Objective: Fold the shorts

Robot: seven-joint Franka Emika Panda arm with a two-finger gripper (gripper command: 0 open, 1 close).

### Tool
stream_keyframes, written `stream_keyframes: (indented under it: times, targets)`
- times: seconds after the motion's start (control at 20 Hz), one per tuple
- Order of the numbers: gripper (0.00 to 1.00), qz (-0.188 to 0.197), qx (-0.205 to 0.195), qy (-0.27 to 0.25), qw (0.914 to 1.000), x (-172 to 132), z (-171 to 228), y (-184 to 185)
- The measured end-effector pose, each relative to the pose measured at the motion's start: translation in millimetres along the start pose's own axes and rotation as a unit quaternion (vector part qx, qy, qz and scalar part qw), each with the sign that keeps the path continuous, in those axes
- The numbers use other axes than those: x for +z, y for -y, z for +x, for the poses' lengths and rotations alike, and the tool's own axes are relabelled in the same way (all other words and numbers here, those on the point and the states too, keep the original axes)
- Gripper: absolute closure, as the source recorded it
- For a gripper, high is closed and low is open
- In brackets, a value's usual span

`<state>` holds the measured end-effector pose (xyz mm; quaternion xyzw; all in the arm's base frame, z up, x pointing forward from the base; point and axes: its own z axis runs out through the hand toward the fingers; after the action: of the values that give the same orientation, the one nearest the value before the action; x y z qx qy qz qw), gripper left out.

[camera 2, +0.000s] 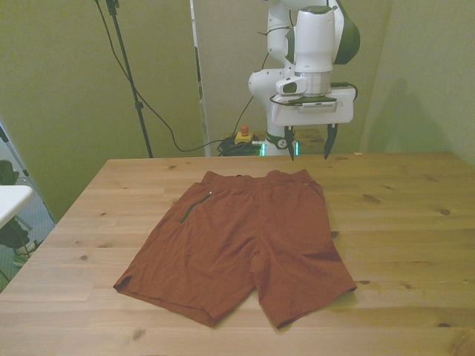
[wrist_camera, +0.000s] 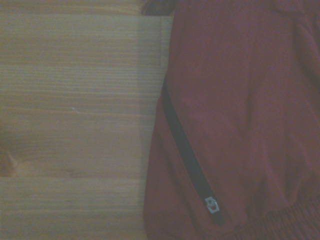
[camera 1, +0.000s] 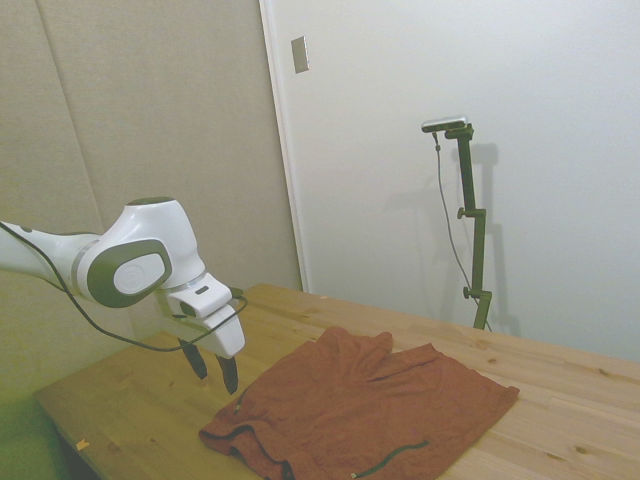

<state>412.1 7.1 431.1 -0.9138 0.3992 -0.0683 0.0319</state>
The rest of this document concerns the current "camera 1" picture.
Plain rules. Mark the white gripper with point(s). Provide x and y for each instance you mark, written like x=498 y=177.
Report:
x=227 y=335

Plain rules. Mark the dark red zip jacket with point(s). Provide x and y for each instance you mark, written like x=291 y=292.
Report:
x=360 y=405

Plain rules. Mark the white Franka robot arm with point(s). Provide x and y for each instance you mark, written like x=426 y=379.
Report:
x=145 y=225

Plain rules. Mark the small orange tape piece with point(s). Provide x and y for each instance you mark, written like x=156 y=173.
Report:
x=82 y=443

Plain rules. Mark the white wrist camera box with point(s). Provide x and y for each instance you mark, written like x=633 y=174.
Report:
x=200 y=300

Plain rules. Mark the white door frame trim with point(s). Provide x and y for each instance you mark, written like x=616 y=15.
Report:
x=282 y=150

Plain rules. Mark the dark green camera stand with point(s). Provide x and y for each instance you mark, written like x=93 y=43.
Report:
x=474 y=240

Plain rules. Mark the grey wall switch plate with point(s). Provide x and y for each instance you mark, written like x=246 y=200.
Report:
x=301 y=55

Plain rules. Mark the silver camera on stand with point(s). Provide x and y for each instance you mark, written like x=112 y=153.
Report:
x=445 y=123

